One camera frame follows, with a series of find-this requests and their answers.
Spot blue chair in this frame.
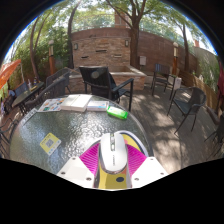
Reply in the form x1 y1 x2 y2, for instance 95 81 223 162
14 82 29 98

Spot black slatted chair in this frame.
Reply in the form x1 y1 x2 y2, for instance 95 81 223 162
78 65 135 111

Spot yellow square card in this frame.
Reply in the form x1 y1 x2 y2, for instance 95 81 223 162
39 132 62 156

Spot dark wicker chair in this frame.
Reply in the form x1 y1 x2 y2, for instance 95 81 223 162
24 76 68 111
45 67 72 94

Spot black metal chair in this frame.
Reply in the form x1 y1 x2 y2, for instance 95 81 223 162
204 109 224 158
0 116 18 158
151 63 174 101

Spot orange umbrella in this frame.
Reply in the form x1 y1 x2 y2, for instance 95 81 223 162
0 59 22 90

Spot wooden slat fence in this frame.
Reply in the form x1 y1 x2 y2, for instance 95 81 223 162
181 69 221 111

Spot large tree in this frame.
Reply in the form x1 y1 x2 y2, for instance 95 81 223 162
106 0 168 69

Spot small green box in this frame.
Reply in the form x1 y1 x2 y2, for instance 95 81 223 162
106 105 129 120

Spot black mesh chair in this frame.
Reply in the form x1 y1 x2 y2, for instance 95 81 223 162
167 86 208 135

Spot small white box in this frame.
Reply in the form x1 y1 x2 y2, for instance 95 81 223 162
86 99 110 112

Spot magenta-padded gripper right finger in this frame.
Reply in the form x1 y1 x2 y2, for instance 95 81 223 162
125 142 170 190

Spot wooden lamp post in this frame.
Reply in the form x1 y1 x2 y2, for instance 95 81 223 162
48 39 56 76
171 41 179 76

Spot brick raised basin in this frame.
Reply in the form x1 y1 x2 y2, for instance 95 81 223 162
68 64 148 94

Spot white bag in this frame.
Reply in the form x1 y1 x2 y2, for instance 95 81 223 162
173 77 183 90

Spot yellow duck mouse pad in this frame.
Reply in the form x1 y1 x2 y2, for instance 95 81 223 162
79 129 150 190

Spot grey wall utility box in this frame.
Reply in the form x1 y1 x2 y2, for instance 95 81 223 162
138 55 147 67

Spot patterned grey strip card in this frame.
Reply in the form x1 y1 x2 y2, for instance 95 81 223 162
20 108 38 127

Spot white computer mouse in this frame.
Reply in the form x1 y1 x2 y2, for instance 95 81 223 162
98 132 129 175

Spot colourful printed leaflet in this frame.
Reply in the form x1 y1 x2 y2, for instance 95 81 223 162
37 97 68 113

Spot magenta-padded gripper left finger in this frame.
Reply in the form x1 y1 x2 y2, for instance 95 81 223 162
56 142 101 190

